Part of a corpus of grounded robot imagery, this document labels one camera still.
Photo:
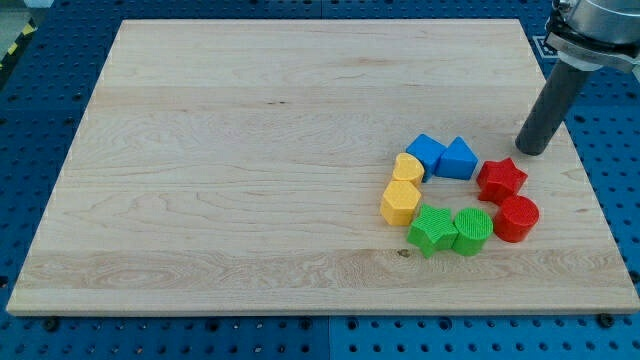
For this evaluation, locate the red cylinder block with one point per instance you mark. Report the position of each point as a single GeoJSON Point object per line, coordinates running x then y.
{"type": "Point", "coordinates": [515, 218]}

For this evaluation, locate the blue triangle block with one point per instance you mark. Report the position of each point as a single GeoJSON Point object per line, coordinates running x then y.
{"type": "Point", "coordinates": [458, 161]}

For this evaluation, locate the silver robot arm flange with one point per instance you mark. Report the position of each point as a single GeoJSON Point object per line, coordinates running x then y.
{"type": "Point", "coordinates": [591, 34]}

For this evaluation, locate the light wooden board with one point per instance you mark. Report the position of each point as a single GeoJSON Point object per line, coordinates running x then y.
{"type": "Point", "coordinates": [236, 168]}

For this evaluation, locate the green cylinder block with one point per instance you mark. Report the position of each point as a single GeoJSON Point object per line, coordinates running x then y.
{"type": "Point", "coordinates": [474, 228]}

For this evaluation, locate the green star block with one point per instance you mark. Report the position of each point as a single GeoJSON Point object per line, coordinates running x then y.
{"type": "Point", "coordinates": [432, 230]}

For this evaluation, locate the red star block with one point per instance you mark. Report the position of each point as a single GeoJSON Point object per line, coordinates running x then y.
{"type": "Point", "coordinates": [498, 180]}

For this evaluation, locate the yellow hexagon block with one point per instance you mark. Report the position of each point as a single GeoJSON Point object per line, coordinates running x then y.
{"type": "Point", "coordinates": [399, 202]}

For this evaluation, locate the black white fiducial marker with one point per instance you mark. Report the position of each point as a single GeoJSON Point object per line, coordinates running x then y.
{"type": "Point", "coordinates": [545, 51]}

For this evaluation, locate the yellow heart block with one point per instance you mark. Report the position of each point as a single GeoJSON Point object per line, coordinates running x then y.
{"type": "Point", "coordinates": [408, 168]}

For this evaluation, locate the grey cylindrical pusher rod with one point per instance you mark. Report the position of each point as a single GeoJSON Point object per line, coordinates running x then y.
{"type": "Point", "coordinates": [552, 104]}

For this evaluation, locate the blue cube block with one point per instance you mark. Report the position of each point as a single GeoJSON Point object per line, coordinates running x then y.
{"type": "Point", "coordinates": [428, 152]}

